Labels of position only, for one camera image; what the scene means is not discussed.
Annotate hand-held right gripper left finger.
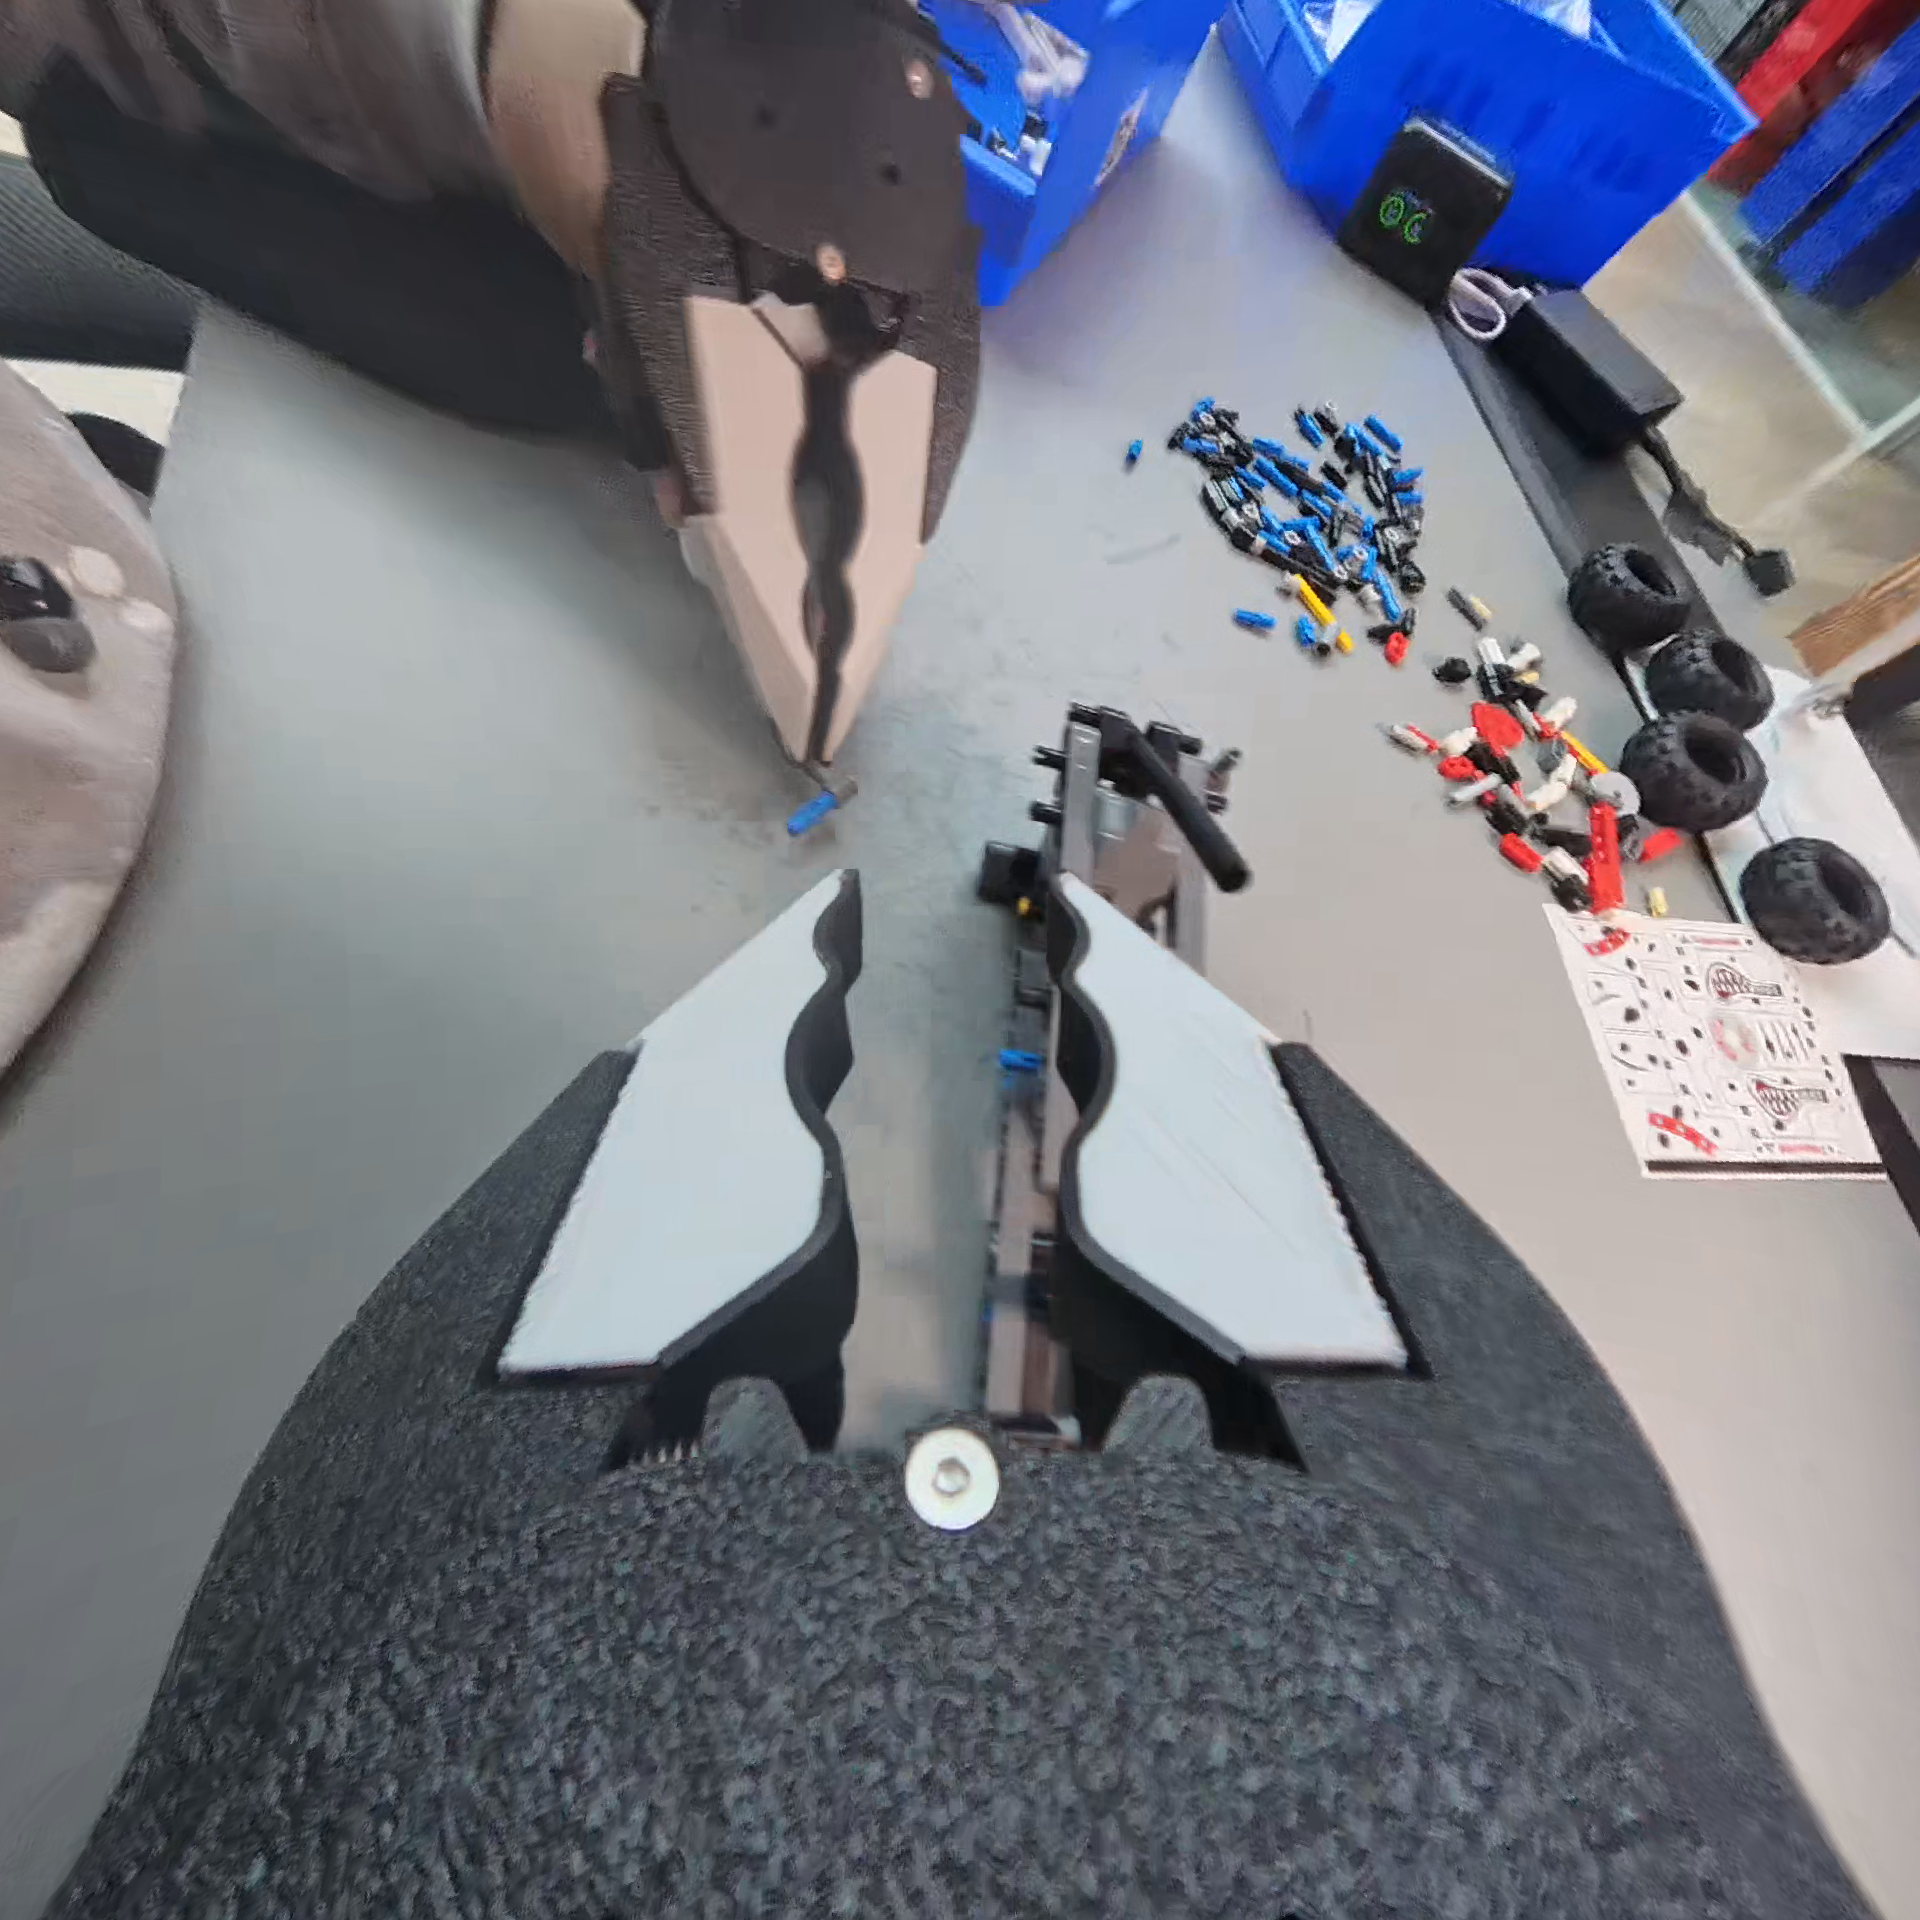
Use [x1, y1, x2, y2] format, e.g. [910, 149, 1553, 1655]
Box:
[497, 871, 867, 1384]

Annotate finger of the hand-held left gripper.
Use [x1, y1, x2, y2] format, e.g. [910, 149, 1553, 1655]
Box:
[817, 342, 937, 769]
[678, 293, 828, 769]

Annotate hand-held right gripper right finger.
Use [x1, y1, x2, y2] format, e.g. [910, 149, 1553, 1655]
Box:
[1036, 871, 1412, 1384]

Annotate grey toy brick chassis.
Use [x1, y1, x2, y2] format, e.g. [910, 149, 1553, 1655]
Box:
[976, 707, 1258, 1426]

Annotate pile of blue black pins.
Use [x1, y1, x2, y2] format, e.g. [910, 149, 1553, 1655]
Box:
[1128, 398, 1435, 663]

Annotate pile of red white bricks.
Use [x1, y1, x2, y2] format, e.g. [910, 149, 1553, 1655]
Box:
[1387, 586, 1690, 917]

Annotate person's left forearm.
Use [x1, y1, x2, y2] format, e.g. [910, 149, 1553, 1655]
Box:
[0, 0, 513, 207]

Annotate grey desk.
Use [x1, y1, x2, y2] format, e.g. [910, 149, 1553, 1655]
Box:
[0, 47, 1920, 1920]

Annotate black desk strip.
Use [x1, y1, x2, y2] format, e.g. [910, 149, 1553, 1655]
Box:
[1435, 303, 1920, 1232]

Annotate person's left hand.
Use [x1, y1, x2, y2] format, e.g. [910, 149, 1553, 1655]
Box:
[480, 0, 664, 288]

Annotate blue plastic bin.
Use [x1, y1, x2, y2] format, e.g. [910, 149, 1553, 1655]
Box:
[1225, 0, 1758, 288]
[916, 0, 1225, 310]

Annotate white sticker sheet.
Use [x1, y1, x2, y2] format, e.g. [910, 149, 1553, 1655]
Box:
[1544, 902, 1887, 1178]

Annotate black power unit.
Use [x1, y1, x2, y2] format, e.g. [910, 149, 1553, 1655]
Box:
[1340, 114, 1518, 310]

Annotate black toy tyre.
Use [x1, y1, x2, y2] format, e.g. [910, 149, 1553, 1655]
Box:
[1743, 834, 1897, 970]
[1569, 542, 1697, 656]
[1647, 624, 1778, 737]
[1620, 709, 1771, 837]

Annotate black power adapter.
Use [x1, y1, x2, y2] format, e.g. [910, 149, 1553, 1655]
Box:
[1495, 287, 1690, 458]

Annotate white and wooden book stand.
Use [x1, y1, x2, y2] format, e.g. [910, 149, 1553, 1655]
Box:
[1713, 669, 1920, 1059]

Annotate wooden table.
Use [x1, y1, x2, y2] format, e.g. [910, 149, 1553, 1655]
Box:
[1786, 557, 1920, 687]

